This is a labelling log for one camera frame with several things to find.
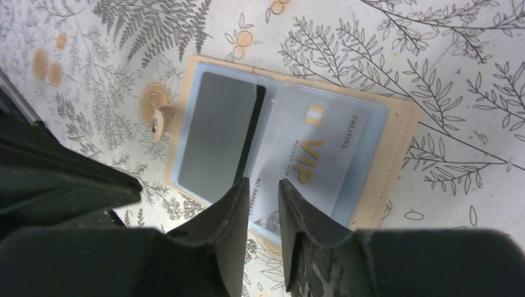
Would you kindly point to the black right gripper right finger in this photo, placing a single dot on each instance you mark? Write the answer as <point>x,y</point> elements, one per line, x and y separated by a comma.
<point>324,258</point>

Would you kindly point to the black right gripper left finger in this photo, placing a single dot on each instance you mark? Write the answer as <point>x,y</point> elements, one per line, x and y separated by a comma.
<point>203,257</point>

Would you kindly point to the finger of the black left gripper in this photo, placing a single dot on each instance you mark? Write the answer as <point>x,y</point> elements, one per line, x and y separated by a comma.
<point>44,183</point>

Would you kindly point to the beige card holder wallet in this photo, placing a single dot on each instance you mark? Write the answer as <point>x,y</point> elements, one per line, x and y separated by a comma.
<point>375,165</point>

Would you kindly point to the black card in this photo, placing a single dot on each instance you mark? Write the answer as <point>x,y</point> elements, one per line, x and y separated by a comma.
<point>221,129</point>

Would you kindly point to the white VIP card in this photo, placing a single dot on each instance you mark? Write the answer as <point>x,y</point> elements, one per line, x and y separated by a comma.
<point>310,140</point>

